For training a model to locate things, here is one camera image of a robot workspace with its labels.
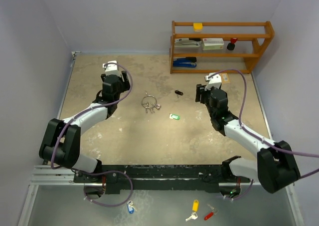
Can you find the white staples box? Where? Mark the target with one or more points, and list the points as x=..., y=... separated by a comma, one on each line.
x=212, y=43

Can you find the yellow tape measure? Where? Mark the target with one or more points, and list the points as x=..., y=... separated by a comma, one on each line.
x=197, y=26

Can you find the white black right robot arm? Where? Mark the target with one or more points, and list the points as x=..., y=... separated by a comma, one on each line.
x=275, y=166

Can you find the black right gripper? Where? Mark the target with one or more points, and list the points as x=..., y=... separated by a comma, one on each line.
x=201, y=92

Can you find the black head key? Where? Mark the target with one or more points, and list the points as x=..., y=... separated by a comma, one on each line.
x=178, y=93

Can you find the red tag key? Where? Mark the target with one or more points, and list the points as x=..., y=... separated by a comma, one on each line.
x=213, y=211

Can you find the beige stapler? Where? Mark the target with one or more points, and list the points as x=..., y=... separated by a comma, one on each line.
x=187, y=42

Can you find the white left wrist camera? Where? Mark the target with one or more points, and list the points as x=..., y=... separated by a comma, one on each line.
x=111, y=68

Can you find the yellow tag key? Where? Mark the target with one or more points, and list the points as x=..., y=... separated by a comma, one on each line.
x=193, y=215

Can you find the red black stamp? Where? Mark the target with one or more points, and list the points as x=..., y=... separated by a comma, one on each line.
x=231, y=44

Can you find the blue stapler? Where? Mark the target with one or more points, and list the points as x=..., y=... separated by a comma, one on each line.
x=188, y=62

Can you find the wooden three-tier shelf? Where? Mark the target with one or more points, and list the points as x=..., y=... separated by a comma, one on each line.
x=253, y=40

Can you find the aluminium rail frame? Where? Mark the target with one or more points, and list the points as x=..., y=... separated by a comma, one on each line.
x=42, y=175

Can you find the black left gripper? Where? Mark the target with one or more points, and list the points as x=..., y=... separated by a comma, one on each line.
x=124, y=86

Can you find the green tag key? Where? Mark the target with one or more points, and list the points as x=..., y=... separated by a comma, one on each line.
x=173, y=116

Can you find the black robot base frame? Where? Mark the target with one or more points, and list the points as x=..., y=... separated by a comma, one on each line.
x=205, y=177

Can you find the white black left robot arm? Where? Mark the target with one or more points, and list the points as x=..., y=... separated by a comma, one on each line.
x=61, y=142

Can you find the metal keyring with keys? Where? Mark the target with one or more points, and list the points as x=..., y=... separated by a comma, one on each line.
x=150, y=103

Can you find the blue tag key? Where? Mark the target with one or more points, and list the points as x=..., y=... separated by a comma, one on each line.
x=131, y=207

